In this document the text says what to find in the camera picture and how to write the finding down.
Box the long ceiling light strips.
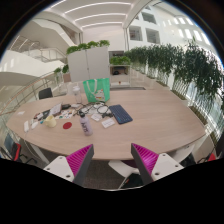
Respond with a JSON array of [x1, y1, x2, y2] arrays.
[[49, 0, 133, 29]]

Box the lilac drink bottle black cap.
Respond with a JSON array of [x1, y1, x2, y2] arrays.
[[78, 111, 94, 137]]

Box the black flat folder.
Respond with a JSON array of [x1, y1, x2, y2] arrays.
[[41, 109, 52, 120]]

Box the white and brown booklet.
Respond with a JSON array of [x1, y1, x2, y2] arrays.
[[48, 102, 63, 117]]

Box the green tote bag cat print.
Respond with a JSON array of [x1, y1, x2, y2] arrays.
[[82, 77, 111, 104]]

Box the clear plastic shaker bottle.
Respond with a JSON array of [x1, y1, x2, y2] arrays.
[[72, 85, 83, 105]]

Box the cream yellow mug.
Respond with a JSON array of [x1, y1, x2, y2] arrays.
[[44, 114, 58, 129]]

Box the white chair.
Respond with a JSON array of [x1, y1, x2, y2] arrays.
[[108, 159, 141, 189]]

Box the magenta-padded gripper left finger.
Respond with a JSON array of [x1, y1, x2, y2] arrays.
[[43, 143, 95, 187]]

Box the red and black chair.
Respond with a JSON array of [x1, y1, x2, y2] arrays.
[[3, 141, 24, 163]]

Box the small white printed card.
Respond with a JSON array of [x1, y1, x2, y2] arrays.
[[101, 118, 116, 129]]

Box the tangle of black cables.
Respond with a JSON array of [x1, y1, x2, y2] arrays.
[[75, 101, 114, 119]]

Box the planter with green plants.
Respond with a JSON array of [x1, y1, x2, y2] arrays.
[[53, 64, 72, 84]]

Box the white cabinet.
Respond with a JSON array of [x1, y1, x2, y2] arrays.
[[66, 46, 111, 84]]

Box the glass railing wooden handrail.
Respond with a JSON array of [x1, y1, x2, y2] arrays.
[[0, 71, 68, 116]]

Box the green plants atop cabinet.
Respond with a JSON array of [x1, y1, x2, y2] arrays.
[[65, 39, 111, 55]]

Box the row of tall green plants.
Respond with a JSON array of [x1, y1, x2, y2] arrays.
[[128, 39, 224, 113]]

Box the dark blue keyboard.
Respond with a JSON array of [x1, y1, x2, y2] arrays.
[[108, 104, 134, 125]]

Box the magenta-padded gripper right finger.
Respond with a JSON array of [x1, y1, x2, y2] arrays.
[[130, 142, 185, 186]]

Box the colourful sticker sheet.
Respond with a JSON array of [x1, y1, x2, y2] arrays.
[[54, 109, 78, 120]]

